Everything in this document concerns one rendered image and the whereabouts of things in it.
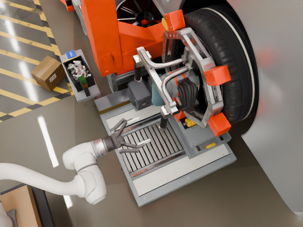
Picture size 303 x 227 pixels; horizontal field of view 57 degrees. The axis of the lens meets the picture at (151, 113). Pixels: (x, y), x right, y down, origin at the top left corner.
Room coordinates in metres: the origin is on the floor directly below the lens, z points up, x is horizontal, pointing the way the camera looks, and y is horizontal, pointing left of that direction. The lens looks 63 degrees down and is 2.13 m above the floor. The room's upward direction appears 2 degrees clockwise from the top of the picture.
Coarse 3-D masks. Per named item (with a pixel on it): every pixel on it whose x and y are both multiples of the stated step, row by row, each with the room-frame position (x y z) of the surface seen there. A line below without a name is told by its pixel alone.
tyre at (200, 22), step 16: (192, 16) 1.05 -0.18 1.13; (208, 16) 1.02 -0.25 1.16; (224, 16) 1.02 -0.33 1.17; (208, 32) 0.91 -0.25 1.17; (224, 32) 0.91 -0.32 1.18; (240, 32) 0.92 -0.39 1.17; (224, 48) 0.83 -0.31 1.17; (240, 48) 0.84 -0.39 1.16; (224, 64) 0.77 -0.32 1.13; (240, 64) 0.77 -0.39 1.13; (256, 64) 0.79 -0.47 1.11; (240, 80) 0.72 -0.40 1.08; (256, 80) 0.74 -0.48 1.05; (224, 96) 0.69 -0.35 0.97; (240, 96) 0.67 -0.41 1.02; (256, 96) 0.70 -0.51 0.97; (224, 112) 0.66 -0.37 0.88; (240, 112) 0.64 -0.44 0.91; (256, 112) 0.69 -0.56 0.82
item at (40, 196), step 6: (18, 186) 0.35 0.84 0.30; (30, 186) 0.36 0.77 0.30; (6, 192) 0.31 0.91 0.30; (36, 192) 0.32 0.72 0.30; (42, 192) 0.32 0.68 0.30; (36, 198) 0.29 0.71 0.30; (42, 198) 0.29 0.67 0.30; (36, 204) 0.25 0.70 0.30; (42, 204) 0.25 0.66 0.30; (48, 204) 0.25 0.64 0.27; (42, 210) 0.21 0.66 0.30; (48, 210) 0.21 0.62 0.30; (42, 216) 0.18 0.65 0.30; (48, 216) 0.18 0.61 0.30; (42, 222) 0.14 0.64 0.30; (48, 222) 0.14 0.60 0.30
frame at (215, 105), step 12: (168, 36) 1.05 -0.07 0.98; (180, 36) 0.95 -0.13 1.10; (192, 36) 0.94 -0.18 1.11; (168, 48) 1.12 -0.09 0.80; (192, 48) 0.86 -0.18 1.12; (204, 48) 0.86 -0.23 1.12; (168, 60) 1.07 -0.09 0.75; (204, 60) 0.79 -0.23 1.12; (204, 84) 0.72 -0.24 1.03; (216, 96) 0.69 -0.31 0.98; (192, 108) 0.81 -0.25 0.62; (216, 108) 0.63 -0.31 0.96; (192, 120) 0.72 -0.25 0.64; (204, 120) 0.64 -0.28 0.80
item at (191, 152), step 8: (168, 120) 0.97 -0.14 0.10; (176, 128) 0.88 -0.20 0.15; (184, 136) 0.81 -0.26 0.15; (224, 136) 0.83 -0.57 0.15; (184, 144) 0.74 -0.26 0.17; (200, 144) 0.76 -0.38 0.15; (208, 144) 0.76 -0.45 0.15; (216, 144) 0.75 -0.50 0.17; (192, 152) 0.69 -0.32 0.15; (200, 152) 0.69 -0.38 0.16
